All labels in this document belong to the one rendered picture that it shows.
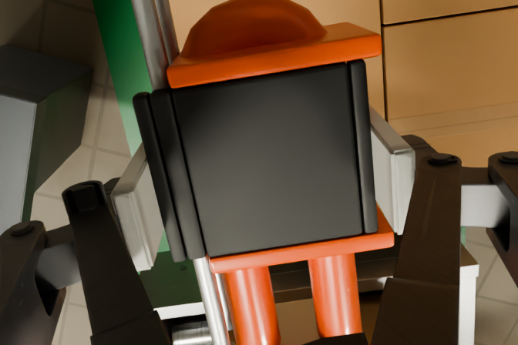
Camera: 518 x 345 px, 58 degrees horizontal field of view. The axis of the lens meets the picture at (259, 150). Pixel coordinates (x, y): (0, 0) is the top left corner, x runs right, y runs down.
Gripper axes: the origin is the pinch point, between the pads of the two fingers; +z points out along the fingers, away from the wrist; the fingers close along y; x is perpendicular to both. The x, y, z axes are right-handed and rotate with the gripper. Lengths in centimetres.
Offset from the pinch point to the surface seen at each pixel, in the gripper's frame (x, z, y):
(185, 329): -63, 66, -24
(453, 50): -10, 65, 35
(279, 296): -52, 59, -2
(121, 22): 0, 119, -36
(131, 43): -6, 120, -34
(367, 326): -59, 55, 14
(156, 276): -51, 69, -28
